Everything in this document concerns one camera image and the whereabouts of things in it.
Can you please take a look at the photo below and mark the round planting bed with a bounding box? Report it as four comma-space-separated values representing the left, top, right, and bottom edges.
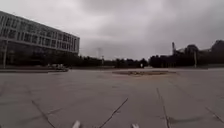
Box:
111, 69, 172, 76

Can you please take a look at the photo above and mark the grey paved plaza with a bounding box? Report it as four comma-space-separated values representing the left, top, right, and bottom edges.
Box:
0, 67, 224, 128

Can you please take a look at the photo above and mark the pole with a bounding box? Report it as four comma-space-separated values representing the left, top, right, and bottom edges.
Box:
2, 39, 9, 70

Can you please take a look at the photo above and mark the long grey multi-storey building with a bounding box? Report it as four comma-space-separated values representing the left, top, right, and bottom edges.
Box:
0, 10, 81, 66

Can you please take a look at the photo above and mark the row of dark trees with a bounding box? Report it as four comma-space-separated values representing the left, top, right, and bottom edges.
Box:
9, 39, 224, 70

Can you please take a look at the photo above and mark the raised grass strip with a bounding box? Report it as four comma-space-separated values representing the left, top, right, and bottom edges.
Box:
0, 65, 70, 74

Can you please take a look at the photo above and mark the distant tower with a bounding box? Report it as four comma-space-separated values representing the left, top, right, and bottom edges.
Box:
171, 41, 177, 56

